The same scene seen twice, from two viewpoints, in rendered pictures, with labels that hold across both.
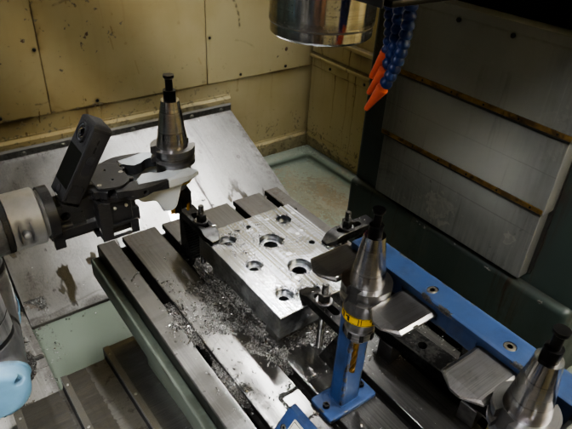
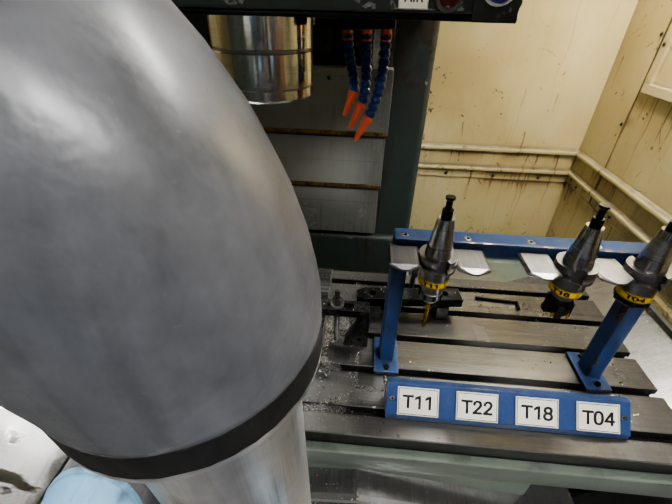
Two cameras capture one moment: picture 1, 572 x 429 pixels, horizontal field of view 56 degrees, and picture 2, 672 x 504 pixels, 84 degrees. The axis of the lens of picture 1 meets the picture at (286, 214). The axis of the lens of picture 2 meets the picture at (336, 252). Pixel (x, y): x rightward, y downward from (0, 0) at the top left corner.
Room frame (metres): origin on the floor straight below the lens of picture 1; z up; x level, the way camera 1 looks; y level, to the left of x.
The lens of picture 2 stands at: (0.30, 0.38, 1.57)
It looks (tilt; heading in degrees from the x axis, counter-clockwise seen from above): 34 degrees down; 312
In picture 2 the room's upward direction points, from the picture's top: 1 degrees clockwise
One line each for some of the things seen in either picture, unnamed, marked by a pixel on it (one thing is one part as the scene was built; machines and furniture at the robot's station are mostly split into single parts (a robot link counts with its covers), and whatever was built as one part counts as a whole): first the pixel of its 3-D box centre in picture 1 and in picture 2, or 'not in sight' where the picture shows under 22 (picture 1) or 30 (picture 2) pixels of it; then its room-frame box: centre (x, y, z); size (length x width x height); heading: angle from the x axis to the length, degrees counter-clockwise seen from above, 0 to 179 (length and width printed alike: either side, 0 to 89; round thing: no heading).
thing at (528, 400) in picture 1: (537, 383); (586, 244); (0.33, -0.24, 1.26); 0.04 x 0.04 x 0.07
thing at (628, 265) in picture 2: not in sight; (645, 273); (0.25, -0.31, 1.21); 0.06 x 0.06 x 0.03
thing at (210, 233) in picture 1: (200, 233); not in sight; (0.93, 0.18, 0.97); 0.13 x 0.03 x 0.15; 38
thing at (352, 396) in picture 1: (353, 335); (392, 308); (0.58, -0.11, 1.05); 0.10 x 0.05 x 0.30; 128
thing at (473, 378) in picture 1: (476, 377); (539, 266); (0.38, -0.20, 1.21); 0.07 x 0.05 x 0.01; 128
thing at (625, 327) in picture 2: not in sight; (617, 324); (0.24, -0.38, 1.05); 0.10 x 0.05 x 0.30; 128
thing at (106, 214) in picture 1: (89, 204); not in sight; (0.61, 0.27, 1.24); 0.12 x 0.08 x 0.09; 128
